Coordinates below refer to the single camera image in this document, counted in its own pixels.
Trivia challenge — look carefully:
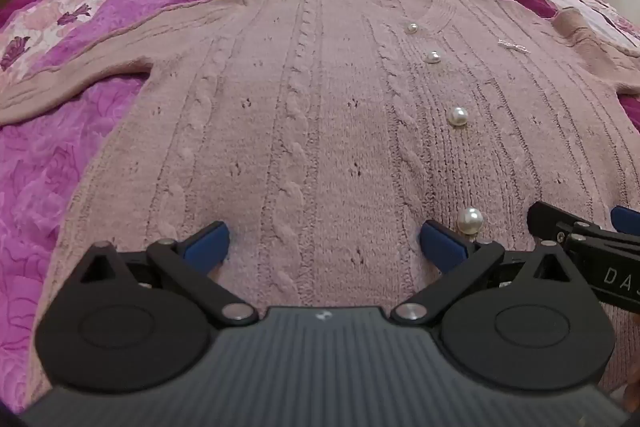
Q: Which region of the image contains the pink knitted cardigan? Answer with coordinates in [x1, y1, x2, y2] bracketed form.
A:
[0, 0, 640, 400]

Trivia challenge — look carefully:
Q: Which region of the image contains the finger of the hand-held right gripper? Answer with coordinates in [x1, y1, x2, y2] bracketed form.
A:
[611, 205, 640, 235]
[527, 202, 583, 245]

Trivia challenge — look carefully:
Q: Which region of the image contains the purple floral blanket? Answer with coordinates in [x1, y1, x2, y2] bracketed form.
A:
[0, 0, 331, 414]

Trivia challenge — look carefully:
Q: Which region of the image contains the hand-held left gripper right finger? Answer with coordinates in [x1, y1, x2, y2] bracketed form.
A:
[390, 220, 576, 327]

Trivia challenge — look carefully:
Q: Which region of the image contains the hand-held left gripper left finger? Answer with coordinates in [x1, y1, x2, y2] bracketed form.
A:
[74, 220, 260, 327]

